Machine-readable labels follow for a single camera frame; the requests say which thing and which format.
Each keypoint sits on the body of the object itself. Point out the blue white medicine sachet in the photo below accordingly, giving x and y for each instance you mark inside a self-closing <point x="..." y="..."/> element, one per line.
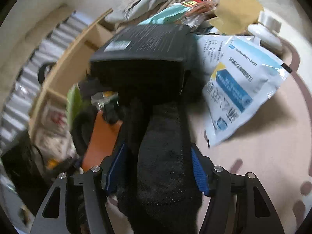
<point x="246" y="77"/>

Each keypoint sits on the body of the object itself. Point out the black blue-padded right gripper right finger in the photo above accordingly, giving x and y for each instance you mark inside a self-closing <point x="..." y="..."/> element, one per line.
<point x="255" y="212"/>

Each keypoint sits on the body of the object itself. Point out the black knit fabric garment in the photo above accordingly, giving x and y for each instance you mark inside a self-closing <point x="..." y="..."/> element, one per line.
<point x="156" y="187"/>

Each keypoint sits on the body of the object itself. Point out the wooden low shelf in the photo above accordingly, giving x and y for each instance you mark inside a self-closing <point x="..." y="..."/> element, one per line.
<point x="69" y="69"/>

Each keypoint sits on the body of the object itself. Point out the white plastic bottle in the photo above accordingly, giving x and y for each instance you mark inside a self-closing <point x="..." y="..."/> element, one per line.
<point x="267" y="29"/>

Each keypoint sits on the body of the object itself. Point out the black cardboard box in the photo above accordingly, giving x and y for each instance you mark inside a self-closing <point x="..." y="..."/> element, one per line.
<point x="167" y="42"/>

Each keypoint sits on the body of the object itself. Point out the yellow paper piece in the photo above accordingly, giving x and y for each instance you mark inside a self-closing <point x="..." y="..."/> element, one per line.
<point x="234" y="16"/>

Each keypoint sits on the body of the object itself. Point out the green patterned pouch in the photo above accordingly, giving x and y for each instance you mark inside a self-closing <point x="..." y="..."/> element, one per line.
<point x="74" y="104"/>

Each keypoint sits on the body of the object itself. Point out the grey curtain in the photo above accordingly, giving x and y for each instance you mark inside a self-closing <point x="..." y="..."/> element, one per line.
<point x="45" y="43"/>

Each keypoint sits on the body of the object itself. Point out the teal wet wipes pack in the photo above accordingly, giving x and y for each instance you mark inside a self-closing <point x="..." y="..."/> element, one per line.
<point x="167" y="16"/>

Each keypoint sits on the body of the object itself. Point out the red snack packet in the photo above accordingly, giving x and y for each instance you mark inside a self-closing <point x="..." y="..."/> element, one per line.
<point x="198" y="12"/>

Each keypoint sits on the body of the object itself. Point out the white medicine pouch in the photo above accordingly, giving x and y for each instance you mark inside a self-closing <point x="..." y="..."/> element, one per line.
<point x="210" y="49"/>

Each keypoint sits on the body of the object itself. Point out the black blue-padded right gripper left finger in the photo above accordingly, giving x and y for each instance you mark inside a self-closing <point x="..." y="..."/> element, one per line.
<point x="59" y="211"/>

